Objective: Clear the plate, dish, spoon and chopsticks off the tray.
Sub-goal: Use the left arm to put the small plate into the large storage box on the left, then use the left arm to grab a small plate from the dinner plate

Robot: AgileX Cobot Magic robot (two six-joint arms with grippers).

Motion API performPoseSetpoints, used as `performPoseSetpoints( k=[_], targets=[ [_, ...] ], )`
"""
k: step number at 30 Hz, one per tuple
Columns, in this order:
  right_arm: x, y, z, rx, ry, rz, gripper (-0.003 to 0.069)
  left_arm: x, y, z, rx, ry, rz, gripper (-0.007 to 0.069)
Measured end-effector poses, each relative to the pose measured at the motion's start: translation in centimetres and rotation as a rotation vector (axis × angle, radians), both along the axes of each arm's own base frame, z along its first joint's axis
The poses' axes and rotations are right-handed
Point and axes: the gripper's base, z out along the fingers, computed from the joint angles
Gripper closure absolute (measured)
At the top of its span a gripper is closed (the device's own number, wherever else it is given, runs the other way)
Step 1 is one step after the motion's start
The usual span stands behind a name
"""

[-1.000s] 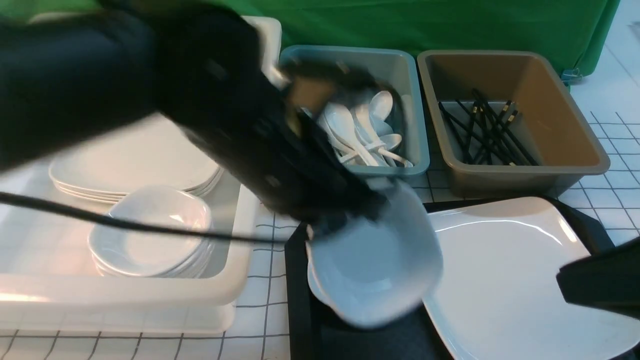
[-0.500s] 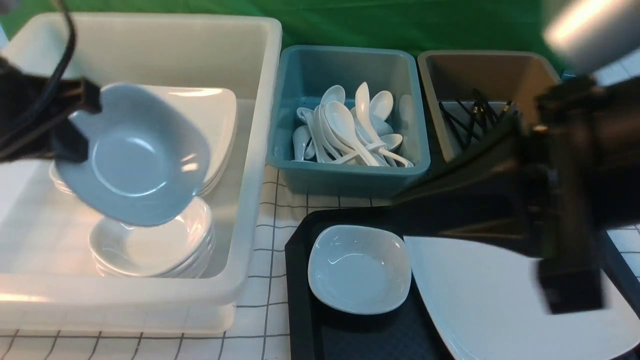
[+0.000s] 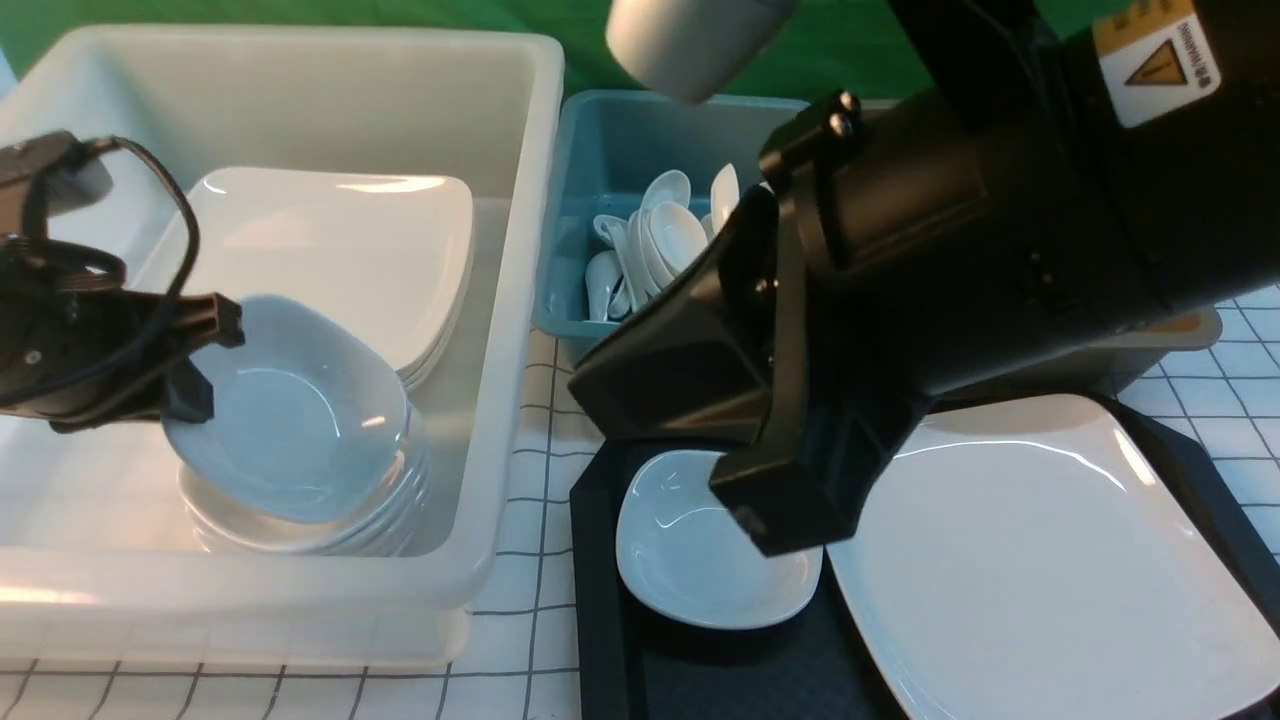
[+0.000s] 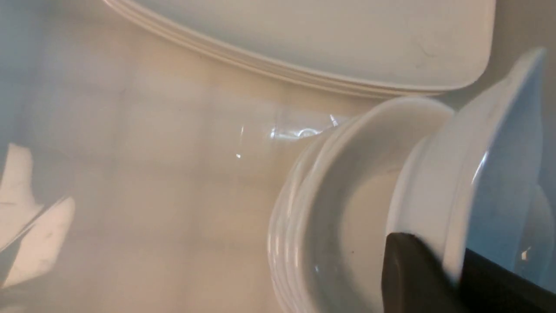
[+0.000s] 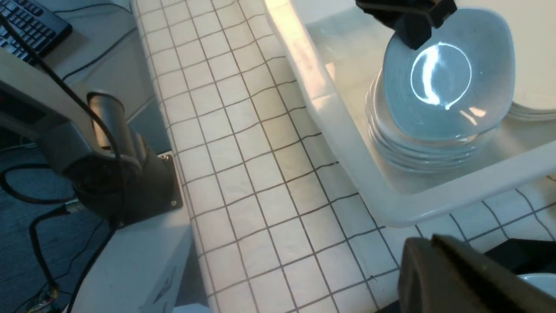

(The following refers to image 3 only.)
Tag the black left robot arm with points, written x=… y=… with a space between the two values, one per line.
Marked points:
x=53 y=174

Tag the stack of white bowls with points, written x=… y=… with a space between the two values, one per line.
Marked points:
x=380 y=529

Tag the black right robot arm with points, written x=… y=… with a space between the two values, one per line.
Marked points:
x=1045 y=193

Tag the green cloth backdrop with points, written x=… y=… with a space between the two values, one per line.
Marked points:
x=826 y=45

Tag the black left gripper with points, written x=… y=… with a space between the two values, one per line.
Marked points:
x=81 y=351

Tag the white grid tablecloth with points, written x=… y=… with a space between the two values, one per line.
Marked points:
x=520 y=661

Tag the white bowl tray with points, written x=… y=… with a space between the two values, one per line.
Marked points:
x=680 y=553
x=309 y=424

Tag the pile of white spoons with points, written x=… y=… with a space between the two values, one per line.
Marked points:
x=659 y=241

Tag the black serving tray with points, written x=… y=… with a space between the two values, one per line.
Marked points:
x=637 y=665

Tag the stack of white plates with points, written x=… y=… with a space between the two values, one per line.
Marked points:
x=386 y=257

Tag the teal plastic bin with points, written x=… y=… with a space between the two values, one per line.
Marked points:
x=611 y=144

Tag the large white square plate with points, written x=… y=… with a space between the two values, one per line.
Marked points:
x=1061 y=557

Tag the brown plastic bin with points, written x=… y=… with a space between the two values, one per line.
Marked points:
x=1105 y=366

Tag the large white plastic bin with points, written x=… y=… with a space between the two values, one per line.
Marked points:
x=100 y=565

